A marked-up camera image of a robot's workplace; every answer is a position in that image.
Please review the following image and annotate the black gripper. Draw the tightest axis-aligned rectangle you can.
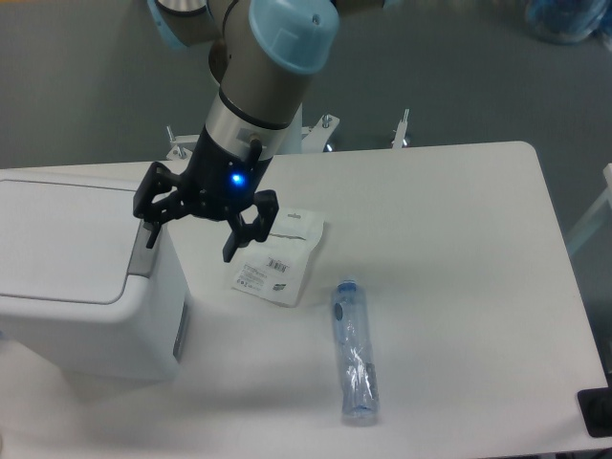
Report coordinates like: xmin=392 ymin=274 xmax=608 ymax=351
xmin=132 ymin=123 xmax=281 ymax=264

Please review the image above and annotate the white trash can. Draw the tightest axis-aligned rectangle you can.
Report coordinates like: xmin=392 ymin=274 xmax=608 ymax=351
xmin=1 ymin=170 xmax=189 ymax=381

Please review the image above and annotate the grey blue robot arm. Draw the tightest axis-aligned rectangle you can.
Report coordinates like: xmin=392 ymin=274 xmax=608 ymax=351
xmin=133 ymin=1 xmax=376 ymax=261

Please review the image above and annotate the white plastic package bag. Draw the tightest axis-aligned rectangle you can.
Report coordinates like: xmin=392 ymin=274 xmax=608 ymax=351
xmin=229 ymin=208 xmax=324 ymax=307

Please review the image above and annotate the clear plastic water bottle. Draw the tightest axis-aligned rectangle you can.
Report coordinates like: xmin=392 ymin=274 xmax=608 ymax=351
xmin=331 ymin=278 xmax=380 ymax=426

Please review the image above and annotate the blue plastic bag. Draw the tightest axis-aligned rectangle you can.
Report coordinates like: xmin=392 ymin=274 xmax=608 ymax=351
xmin=524 ymin=0 xmax=611 ymax=45

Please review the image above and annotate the black device at table edge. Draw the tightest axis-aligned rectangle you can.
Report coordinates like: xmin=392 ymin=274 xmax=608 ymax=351
xmin=578 ymin=387 xmax=611 ymax=438

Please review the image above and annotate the white pedestal base frame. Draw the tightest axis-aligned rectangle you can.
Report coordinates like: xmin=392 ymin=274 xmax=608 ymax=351
xmin=165 ymin=108 xmax=411 ymax=161

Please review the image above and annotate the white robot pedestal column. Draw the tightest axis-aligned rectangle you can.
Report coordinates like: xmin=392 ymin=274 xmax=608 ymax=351
xmin=278 ymin=105 xmax=303 ymax=155

